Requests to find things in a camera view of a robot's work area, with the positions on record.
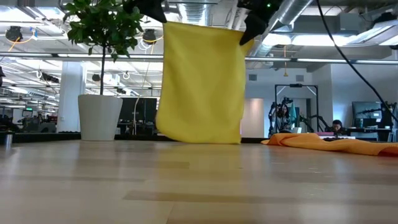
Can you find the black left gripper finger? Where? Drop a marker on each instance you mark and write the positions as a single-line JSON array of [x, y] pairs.
[[149, 7]]

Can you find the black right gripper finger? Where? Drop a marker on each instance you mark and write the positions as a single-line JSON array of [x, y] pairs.
[[253, 28]]

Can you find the yellow microfiber towel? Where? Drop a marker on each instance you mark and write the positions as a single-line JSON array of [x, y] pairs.
[[202, 93]]

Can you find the orange microfiber towel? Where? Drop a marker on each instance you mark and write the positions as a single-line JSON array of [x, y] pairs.
[[342, 145]]

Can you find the black ceiling dome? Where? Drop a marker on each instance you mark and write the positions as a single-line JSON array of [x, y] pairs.
[[149, 36], [14, 33]]

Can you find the green leafy indoor tree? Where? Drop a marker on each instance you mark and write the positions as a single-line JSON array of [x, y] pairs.
[[102, 25]]

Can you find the bright ceiling light panel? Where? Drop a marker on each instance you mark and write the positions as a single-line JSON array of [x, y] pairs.
[[311, 40]]

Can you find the long ceiling light strip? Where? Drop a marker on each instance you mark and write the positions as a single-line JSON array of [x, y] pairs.
[[93, 56]]

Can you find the person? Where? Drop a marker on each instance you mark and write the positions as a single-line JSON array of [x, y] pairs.
[[283, 113], [337, 126]]

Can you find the black computer monitor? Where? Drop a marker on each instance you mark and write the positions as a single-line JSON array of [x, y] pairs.
[[136, 109]]

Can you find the white building column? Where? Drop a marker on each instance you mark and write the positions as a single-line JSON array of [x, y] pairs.
[[71, 93]]

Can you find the white plant pot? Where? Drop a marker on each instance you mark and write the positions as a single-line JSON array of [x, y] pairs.
[[99, 115]]

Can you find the grey computer monitor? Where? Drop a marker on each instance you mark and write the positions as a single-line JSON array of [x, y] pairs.
[[367, 109]]

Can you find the silver ribbed ventilation duct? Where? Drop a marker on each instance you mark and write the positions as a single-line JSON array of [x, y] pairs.
[[196, 12]]

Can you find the black rig frame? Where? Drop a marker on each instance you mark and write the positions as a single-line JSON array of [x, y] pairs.
[[295, 85]]

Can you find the short silver post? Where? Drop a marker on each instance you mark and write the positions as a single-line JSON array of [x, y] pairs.
[[7, 140]]

